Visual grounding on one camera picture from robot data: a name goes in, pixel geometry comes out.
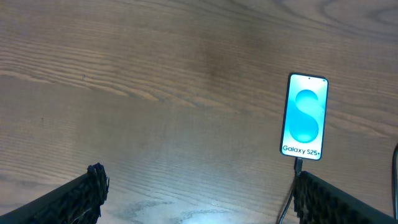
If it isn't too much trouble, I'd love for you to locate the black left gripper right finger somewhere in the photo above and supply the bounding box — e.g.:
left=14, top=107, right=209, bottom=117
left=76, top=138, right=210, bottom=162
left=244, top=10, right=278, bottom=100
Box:
left=293, top=171, right=397, bottom=224

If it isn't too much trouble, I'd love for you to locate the blue Galaxy smartphone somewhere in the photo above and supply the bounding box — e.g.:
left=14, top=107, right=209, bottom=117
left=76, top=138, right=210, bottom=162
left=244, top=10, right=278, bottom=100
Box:
left=279, top=72, right=329, bottom=161

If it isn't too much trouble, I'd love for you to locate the black USB charging cable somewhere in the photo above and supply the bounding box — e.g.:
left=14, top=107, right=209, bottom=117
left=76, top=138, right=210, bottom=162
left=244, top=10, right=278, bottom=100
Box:
left=275, top=143, right=398, bottom=224

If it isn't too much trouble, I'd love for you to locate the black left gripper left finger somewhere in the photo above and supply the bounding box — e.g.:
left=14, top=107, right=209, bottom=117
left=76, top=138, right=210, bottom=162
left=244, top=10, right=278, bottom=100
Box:
left=1, top=163, right=109, bottom=224

